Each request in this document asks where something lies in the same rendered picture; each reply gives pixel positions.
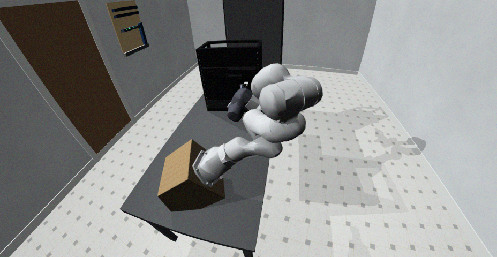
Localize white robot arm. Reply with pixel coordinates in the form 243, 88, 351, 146
193, 63, 323, 188

